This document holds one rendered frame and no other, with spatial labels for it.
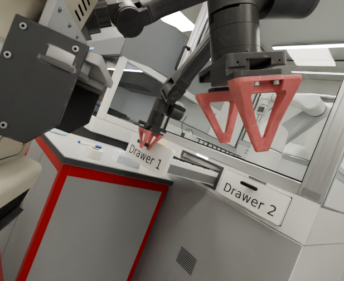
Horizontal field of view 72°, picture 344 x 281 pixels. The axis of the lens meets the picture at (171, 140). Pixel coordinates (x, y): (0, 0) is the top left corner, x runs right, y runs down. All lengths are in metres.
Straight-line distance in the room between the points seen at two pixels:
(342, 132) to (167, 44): 1.39
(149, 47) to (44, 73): 1.53
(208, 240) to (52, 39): 0.98
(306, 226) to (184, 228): 0.55
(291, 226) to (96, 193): 0.76
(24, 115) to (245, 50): 0.30
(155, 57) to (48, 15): 1.53
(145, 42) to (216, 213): 1.28
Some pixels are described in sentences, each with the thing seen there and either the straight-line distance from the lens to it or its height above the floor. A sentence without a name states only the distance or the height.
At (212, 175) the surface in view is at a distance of 1.11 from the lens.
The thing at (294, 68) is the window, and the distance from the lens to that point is 1.16.
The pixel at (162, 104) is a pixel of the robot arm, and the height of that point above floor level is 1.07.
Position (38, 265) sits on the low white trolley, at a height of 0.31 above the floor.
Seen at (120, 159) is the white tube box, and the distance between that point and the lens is 1.17.
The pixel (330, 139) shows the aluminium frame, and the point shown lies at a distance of 0.98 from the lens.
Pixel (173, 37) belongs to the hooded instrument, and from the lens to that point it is 2.01.
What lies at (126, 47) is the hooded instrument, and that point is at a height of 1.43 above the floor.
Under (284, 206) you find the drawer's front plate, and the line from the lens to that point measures 0.96.
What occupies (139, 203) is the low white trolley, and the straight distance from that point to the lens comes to 1.22.
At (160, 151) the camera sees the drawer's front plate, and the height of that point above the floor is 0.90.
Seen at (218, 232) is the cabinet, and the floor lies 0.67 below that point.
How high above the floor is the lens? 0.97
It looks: 1 degrees down
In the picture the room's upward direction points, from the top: 22 degrees clockwise
